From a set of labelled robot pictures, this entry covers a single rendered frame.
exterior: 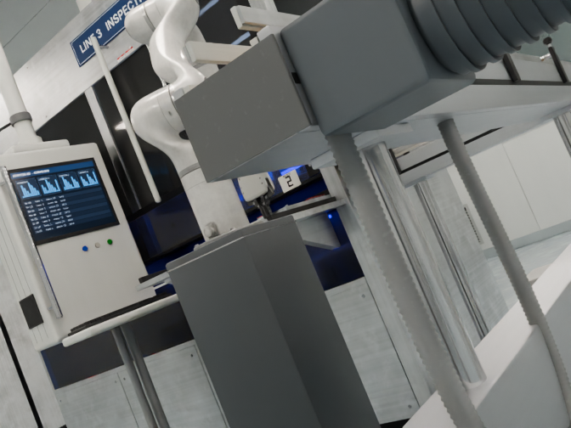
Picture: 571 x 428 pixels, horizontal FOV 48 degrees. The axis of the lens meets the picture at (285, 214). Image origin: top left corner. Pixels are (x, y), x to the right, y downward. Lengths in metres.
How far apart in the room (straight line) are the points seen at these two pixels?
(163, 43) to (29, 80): 1.62
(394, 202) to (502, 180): 6.13
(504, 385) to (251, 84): 0.41
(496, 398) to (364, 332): 1.64
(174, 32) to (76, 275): 1.16
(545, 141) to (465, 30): 6.20
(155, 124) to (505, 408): 1.17
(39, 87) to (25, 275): 1.06
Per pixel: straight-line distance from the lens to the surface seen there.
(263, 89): 0.55
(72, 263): 2.64
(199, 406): 2.94
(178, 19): 1.89
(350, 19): 0.53
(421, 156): 2.22
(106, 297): 2.67
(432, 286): 0.71
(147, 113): 1.66
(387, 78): 0.51
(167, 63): 1.75
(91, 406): 3.49
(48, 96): 3.25
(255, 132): 0.56
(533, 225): 6.83
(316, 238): 2.17
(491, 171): 6.85
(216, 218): 1.58
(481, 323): 2.32
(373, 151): 0.71
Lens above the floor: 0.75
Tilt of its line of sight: 4 degrees up
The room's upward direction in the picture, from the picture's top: 23 degrees counter-clockwise
